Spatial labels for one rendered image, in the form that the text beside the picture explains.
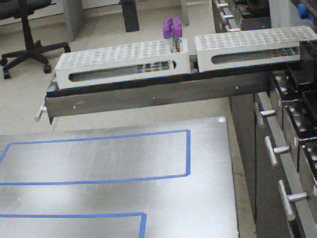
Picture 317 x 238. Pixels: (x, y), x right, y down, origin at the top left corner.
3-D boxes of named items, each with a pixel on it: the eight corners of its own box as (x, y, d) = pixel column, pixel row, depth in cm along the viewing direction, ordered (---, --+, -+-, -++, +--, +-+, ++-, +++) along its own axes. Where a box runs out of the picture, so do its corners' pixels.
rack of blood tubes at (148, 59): (189, 61, 120) (186, 37, 118) (192, 78, 111) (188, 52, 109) (66, 77, 123) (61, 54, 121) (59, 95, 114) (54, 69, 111)
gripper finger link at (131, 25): (134, 0, 110) (134, 1, 109) (139, 30, 113) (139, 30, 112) (121, 2, 110) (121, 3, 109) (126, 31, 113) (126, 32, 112)
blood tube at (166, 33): (178, 74, 113) (170, 27, 108) (177, 78, 112) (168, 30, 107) (171, 74, 114) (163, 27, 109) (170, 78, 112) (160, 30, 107)
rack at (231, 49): (309, 48, 118) (308, 25, 115) (320, 63, 109) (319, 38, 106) (197, 60, 120) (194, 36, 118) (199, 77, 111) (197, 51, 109)
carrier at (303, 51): (322, 86, 94) (322, 59, 91) (313, 88, 94) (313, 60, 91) (308, 65, 104) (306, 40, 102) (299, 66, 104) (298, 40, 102)
